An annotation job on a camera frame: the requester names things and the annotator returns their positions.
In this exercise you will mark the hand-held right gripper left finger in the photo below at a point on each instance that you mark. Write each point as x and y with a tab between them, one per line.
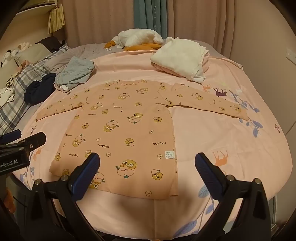
86	176

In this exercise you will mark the grey pillow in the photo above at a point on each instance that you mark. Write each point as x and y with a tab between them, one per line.
55	63

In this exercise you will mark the pink cartoon print shirt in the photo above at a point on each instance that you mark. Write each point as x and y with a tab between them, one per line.
129	129

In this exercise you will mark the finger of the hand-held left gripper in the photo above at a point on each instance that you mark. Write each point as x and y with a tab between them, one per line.
11	135
30	141

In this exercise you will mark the plaid pillow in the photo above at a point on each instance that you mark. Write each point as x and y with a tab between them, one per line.
25	78

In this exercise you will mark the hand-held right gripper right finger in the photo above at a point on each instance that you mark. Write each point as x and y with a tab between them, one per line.
207	173

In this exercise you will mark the white goose plush toy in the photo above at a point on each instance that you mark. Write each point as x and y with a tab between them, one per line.
136	37

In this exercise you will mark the beige cushion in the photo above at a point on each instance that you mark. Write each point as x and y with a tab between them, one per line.
32	53

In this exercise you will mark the pink curtain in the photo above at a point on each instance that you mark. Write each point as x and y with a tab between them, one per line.
99	20

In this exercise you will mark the teal curtain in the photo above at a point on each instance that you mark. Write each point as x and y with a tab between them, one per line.
150	16

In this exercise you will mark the pink animal print bedsheet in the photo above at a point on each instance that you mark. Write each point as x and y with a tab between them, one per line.
219	139

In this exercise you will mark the white folded clothes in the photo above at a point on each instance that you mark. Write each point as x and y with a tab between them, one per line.
5	96

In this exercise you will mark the dark brown cloth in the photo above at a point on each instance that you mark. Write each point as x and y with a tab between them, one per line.
50	44

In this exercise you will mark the dark navy garment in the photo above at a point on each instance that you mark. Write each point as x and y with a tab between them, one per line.
39	89

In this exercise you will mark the small plush toys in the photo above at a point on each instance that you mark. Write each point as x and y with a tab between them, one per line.
13	52

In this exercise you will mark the yellow fringed cloth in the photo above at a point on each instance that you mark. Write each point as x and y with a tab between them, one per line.
56	19

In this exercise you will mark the white folded cloth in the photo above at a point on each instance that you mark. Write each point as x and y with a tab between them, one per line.
178	55

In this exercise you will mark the grey folded garment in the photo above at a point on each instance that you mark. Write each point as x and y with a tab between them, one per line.
74	71

